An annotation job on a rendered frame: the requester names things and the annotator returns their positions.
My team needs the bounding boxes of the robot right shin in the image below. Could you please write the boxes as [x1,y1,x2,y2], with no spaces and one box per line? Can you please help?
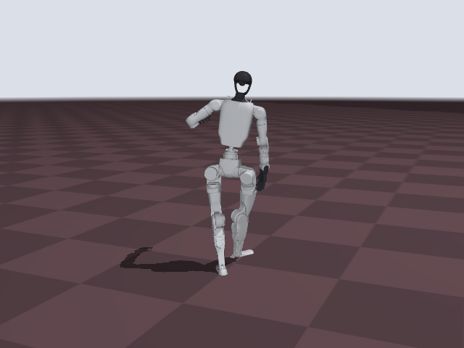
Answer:
[231,213,249,257]

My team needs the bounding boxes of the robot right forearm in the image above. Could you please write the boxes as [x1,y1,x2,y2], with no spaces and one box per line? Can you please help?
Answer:
[259,136,270,170]

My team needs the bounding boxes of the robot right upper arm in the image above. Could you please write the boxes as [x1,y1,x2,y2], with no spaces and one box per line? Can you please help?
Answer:
[253,105,267,146]

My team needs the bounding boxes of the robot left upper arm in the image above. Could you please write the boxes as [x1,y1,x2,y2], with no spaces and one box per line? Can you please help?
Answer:
[186,99,223,128]

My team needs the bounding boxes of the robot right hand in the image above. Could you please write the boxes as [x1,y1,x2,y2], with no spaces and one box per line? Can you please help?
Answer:
[256,165,269,191]

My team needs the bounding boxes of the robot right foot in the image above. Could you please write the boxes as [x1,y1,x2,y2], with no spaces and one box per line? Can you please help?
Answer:
[230,249,254,258]

